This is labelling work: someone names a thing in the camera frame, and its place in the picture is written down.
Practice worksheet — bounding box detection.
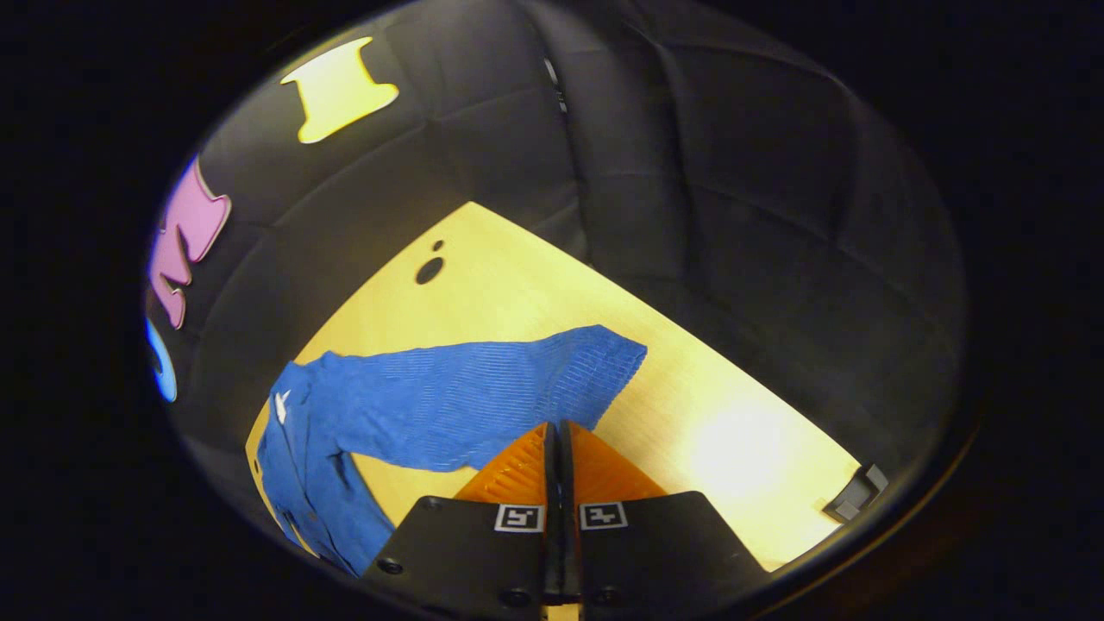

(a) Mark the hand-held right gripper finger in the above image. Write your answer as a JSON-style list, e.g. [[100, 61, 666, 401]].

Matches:
[[358, 421, 561, 618], [561, 421, 770, 618]]

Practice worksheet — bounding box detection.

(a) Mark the blue knit shirt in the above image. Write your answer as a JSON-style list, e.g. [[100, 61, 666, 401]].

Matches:
[[254, 324, 648, 577]]

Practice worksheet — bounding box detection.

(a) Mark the dark grey table clamp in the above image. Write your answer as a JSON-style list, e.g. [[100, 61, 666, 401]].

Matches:
[[822, 463, 889, 524]]

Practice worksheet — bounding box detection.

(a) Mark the black backdrop cloth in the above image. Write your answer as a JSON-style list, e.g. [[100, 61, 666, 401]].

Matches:
[[142, 0, 967, 484]]

